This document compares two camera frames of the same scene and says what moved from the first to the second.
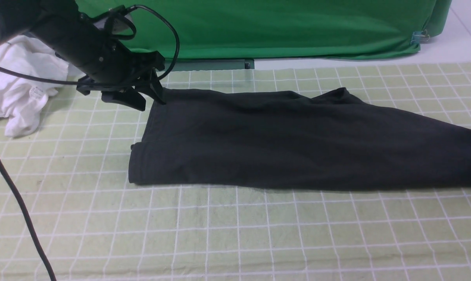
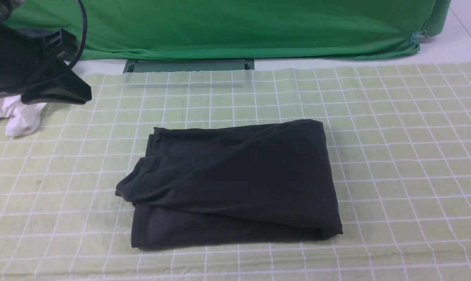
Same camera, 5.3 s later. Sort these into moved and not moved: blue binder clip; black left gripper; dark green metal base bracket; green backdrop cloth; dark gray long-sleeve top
Moved: dark gray long-sleeve top; black left gripper
Not moved: dark green metal base bracket; green backdrop cloth; blue binder clip
